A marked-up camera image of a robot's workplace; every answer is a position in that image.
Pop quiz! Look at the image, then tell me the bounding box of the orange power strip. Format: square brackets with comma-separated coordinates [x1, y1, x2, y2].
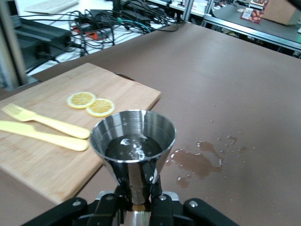
[71, 25, 111, 40]

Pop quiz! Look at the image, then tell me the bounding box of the yellow plastic knife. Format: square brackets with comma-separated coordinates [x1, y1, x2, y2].
[0, 120, 90, 152]

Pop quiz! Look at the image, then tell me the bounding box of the aluminium frame post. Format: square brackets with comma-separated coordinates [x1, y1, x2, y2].
[182, 0, 196, 23]

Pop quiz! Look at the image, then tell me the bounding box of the teal cable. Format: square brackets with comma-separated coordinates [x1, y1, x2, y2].
[116, 17, 151, 32]

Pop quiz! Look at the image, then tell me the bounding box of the wooden cutting board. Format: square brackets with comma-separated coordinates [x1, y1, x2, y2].
[0, 62, 162, 205]

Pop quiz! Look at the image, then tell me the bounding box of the black power supply box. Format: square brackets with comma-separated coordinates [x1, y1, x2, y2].
[14, 22, 72, 72]

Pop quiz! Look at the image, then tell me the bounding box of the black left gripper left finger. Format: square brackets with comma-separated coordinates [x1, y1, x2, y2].
[22, 185, 132, 226]

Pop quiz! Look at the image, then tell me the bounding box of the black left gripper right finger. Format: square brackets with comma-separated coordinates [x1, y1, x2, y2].
[150, 186, 241, 226]

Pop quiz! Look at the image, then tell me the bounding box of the steel measuring cup jigger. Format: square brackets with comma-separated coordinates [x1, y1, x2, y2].
[89, 109, 177, 226]

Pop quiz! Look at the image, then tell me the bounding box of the cardboard box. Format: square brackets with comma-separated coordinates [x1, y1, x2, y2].
[261, 0, 301, 25]

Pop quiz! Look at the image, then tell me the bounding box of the yellow plastic fork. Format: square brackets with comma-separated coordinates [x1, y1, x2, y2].
[1, 103, 91, 139]

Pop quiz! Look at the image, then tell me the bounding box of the spilled liquid puddle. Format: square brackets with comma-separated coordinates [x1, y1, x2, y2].
[166, 140, 250, 189]

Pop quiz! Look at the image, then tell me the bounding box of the white keyboard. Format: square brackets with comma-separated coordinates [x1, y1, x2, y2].
[24, 0, 79, 14]

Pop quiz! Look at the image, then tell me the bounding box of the tall upright post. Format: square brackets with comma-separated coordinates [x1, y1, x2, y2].
[0, 0, 27, 91]

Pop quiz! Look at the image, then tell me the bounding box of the lemon slice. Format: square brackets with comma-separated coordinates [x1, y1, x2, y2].
[86, 98, 116, 118]
[67, 91, 96, 110]

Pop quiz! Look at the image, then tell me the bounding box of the red patterned packet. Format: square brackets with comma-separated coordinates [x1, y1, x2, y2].
[239, 8, 265, 24]

